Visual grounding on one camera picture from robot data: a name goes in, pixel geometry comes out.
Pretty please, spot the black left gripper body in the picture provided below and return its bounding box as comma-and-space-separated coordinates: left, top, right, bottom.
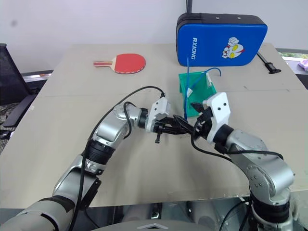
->
153, 115, 175, 145

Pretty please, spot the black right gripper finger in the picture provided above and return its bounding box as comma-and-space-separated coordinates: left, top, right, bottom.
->
190, 119, 202, 136
191, 102, 205, 114

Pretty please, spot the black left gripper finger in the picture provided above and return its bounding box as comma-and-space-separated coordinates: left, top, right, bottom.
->
165, 128, 191, 136
171, 115, 193, 131

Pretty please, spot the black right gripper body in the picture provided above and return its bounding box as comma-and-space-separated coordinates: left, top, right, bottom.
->
193, 107, 215, 141

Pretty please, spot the blue network cable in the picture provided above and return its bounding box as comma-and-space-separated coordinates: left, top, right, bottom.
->
183, 57, 222, 121

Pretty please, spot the green gift bag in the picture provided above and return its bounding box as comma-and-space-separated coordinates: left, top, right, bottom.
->
178, 71, 218, 118

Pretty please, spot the red table tennis paddle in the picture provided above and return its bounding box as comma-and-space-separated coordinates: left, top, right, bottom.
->
93, 53, 147, 75

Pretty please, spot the blue paddle case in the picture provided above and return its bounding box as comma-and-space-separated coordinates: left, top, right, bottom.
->
176, 13, 269, 67

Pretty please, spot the pink cloth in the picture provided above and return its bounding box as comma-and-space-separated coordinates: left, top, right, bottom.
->
297, 58, 308, 72

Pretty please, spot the black office chair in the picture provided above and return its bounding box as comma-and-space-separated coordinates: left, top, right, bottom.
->
0, 43, 37, 128

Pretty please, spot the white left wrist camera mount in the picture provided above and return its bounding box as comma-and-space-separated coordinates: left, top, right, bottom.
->
145, 97, 172, 132

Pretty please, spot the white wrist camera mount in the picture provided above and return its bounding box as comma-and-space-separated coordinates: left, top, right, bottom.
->
145, 97, 172, 132
202, 92, 232, 143

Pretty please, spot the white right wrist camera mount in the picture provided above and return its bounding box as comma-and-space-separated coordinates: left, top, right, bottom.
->
202, 92, 232, 143

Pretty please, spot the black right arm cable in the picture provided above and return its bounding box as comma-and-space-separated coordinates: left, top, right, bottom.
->
190, 125, 285, 162

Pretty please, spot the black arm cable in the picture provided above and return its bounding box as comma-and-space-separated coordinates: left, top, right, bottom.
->
71, 86, 167, 231
190, 125, 285, 162

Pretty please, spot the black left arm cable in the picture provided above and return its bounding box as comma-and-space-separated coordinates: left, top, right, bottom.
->
71, 86, 167, 231

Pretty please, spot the black strap with buckle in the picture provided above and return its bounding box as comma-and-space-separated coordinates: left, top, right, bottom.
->
257, 51, 282, 75

